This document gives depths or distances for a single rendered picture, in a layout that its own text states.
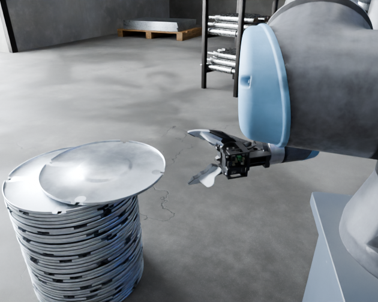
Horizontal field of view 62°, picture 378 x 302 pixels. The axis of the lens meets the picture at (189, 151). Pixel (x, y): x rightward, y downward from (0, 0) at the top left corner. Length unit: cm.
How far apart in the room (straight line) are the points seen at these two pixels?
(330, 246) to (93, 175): 52
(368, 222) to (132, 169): 53
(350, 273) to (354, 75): 20
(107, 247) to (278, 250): 52
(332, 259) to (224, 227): 72
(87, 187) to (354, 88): 57
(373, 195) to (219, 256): 67
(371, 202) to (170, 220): 81
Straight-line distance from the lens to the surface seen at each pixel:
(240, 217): 112
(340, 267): 37
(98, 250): 74
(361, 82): 28
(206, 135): 75
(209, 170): 82
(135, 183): 70
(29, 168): 85
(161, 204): 117
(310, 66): 28
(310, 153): 87
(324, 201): 46
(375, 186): 37
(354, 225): 38
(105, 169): 76
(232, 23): 236
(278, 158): 83
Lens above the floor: 70
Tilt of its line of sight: 27 degrees down
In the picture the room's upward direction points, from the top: straight up
